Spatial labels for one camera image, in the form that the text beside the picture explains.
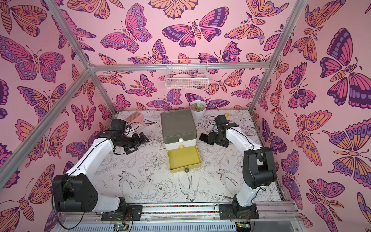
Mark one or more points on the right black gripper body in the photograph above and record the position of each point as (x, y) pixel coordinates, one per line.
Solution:
(210, 137)

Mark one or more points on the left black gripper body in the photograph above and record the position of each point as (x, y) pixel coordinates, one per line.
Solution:
(130, 143)

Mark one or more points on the black brooch box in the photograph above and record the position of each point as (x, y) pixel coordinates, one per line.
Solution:
(204, 137)

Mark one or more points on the green drawer cabinet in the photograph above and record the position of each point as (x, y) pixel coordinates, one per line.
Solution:
(179, 135)

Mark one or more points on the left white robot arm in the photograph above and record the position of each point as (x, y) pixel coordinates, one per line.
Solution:
(75, 192)

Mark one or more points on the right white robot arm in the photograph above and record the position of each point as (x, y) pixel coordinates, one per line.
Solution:
(258, 167)

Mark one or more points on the potted cactus white pot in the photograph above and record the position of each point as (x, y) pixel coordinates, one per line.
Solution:
(198, 109)

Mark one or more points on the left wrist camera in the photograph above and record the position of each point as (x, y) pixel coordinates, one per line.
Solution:
(128, 131)

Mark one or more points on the white wire basket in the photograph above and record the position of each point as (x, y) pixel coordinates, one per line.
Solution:
(191, 74)

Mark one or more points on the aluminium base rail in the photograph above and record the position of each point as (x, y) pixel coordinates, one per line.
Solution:
(198, 217)

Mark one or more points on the aluminium frame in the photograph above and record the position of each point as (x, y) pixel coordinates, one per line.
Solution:
(50, 54)

